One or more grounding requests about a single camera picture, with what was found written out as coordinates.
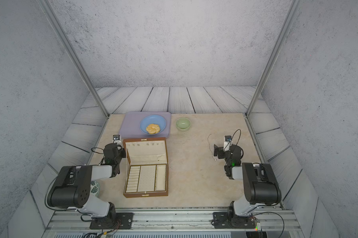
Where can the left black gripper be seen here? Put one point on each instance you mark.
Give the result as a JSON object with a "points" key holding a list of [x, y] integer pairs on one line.
{"points": [[124, 151]]}

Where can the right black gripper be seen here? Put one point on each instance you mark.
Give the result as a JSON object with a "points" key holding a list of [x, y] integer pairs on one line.
{"points": [[221, 152]]}

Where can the brown jewelry box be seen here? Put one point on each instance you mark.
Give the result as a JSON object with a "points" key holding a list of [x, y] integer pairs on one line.
{"points": [[148, 167]]}

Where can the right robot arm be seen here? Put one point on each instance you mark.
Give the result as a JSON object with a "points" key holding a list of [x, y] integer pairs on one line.
{"points": [[260, 186]]}

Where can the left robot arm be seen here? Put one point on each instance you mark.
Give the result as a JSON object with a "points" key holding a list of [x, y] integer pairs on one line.
{"points": [[71, 188]]}

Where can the purple tray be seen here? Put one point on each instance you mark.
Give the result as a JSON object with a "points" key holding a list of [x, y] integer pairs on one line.
{"points": [[130, 125]]}

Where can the yellow pastry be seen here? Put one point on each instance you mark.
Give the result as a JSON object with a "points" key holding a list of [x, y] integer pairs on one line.
{"points": [[153, 129]]}

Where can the green bowl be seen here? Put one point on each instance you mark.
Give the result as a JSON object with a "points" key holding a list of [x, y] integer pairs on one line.
{"points": [[183, 124]]}

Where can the blue plate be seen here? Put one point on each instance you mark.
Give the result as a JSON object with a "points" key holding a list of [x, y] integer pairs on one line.
{"points": [[152, 119]]}

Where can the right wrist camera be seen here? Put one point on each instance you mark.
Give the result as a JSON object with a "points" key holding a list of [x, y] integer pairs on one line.
{"points": [[227, 142]]}

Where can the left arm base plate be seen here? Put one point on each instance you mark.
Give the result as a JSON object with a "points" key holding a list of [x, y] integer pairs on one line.
{"points": [[120, 221]]}

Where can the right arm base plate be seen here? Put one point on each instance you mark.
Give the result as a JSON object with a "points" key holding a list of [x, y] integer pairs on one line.
{"points": [[223, 220]]}

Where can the aluminium mounting rail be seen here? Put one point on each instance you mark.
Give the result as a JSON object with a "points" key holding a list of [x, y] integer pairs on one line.
{"points": [[199, 220]]}

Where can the right metal frame post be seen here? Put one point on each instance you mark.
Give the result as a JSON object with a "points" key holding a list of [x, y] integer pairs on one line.
{"points": [[274, 54]]}

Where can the metal frame post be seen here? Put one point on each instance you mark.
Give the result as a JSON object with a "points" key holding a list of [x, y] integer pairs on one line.
{"points": [[274, 54], [54, 22]]}

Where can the left metal frame post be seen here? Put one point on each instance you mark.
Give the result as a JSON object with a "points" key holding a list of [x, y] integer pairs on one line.
{"points": [[54, 22]]}

